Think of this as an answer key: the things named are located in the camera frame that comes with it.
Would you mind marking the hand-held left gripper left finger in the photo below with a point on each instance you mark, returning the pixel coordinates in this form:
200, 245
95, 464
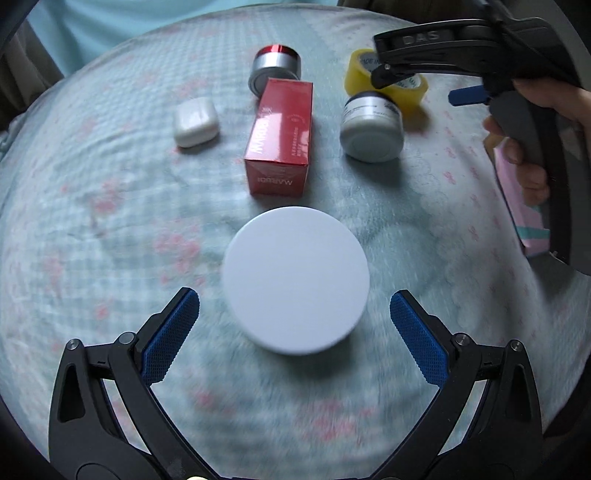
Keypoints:
171, 337

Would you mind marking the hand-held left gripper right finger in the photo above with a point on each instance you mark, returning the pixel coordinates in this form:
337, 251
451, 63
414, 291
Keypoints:
418, 337

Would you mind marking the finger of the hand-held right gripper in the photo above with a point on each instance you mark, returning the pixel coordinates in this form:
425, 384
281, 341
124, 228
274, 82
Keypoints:
415, 50
466, 96

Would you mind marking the yellow tape roll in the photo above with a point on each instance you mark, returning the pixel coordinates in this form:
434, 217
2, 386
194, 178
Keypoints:
361, 69

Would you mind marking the silver jar with white base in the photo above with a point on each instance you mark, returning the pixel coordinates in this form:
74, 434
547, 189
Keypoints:
371, 131

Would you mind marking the silver jar with red lid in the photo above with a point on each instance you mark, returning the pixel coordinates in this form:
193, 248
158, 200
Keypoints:
275, 62

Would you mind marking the pastel storage box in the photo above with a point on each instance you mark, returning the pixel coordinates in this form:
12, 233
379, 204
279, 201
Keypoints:
531, 226

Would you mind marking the red cardboard box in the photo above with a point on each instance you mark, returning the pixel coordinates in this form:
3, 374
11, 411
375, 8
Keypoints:
279, 138

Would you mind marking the white earbud case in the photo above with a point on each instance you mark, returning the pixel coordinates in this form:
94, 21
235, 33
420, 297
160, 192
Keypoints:
195, 123

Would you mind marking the person's right hand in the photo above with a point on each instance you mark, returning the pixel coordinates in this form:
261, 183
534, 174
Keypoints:
533, 184

